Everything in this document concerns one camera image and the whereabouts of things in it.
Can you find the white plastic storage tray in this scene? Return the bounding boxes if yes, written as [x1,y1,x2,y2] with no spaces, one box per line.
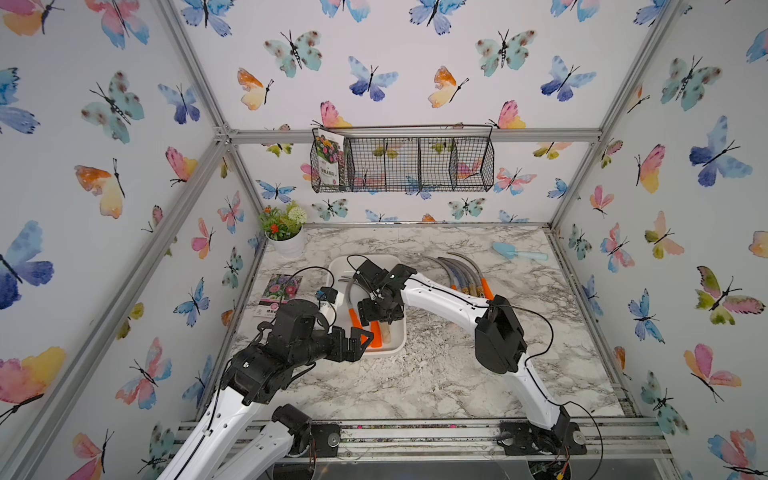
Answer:
[321,256,407,358]

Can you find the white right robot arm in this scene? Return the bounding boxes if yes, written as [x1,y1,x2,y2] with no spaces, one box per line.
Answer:
[353,259,571,437]

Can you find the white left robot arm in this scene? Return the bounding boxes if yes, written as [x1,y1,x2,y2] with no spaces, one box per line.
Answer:
[160,299,375,479]

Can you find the flower seed packet on table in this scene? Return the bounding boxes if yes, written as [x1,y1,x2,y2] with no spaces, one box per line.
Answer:
[253,274,302,320]

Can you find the potted artificial flower plant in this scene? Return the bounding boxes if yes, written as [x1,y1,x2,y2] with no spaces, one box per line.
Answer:
[259,201,308,259]

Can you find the teal plastic garden trowel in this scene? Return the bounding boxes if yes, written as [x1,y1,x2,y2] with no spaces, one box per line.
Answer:
[492,242,549,262]

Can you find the seed packet in basket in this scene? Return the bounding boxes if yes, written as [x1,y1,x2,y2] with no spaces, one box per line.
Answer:
[315,129,345,186]

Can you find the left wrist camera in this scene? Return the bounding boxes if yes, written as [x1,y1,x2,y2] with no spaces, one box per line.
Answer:
[315,286,339,329]

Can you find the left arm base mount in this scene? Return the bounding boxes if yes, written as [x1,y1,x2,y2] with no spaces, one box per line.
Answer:
[270,404,341,458]

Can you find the black wire wall basket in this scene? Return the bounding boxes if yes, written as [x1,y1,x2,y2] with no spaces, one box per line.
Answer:
[310,124,495,195]

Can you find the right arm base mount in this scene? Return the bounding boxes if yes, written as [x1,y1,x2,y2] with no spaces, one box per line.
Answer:
[496,407,588,456]

